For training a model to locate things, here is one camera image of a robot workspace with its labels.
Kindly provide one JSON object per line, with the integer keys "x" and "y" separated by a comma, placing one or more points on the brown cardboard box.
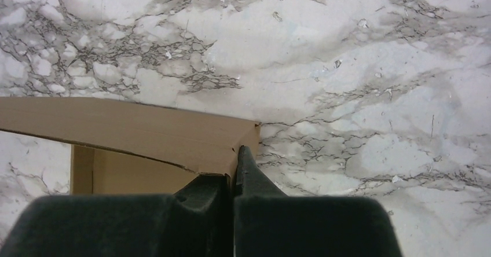
{"x": 127, "y": 148}

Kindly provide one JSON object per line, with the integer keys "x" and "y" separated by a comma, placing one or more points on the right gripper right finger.
{"x": 267, "y": 222}

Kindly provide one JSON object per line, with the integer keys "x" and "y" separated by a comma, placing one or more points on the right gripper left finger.
{"x": 195, "y": 221}

